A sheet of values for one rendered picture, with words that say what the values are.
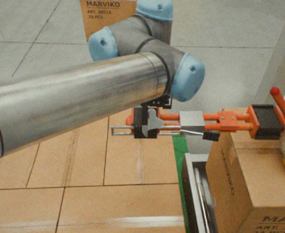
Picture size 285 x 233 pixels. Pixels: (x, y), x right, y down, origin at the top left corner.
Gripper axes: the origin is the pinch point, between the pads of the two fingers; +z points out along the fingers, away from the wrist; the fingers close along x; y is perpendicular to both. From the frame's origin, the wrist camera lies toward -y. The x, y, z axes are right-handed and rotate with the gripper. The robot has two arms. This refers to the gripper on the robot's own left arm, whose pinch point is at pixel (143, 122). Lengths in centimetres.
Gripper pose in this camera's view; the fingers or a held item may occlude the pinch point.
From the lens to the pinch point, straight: 78.3
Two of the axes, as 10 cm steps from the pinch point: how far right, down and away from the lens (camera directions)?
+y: 10.0, 0.0, 0.0
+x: 0.0, -7.2, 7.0
